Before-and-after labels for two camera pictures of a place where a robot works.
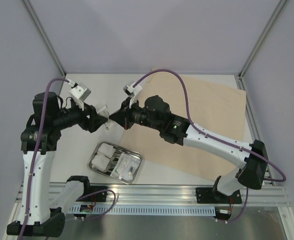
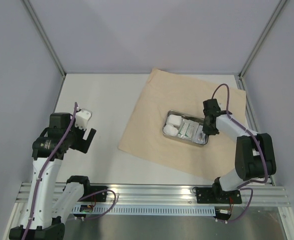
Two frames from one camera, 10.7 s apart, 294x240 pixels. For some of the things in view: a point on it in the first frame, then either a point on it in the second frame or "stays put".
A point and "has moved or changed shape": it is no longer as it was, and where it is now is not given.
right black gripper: [126, 116] -> [210, 124]
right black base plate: [209, 195] stays put
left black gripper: [94, 120] -> [82, 144]
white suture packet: [108, 125] has moved or changed shape
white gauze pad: [100, 162] has moved or changed shape
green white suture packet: [103, 112] has moved or changed shape
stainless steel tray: [115, 162] has moved or changed shape
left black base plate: [98, 197] stays put
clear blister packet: [131, 166] has moved or changed shape
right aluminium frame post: [277, 10] stays put
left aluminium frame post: [45, 37] stays put
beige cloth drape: [215, 109] stays put
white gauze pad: [106, 150] has moved or changed shape
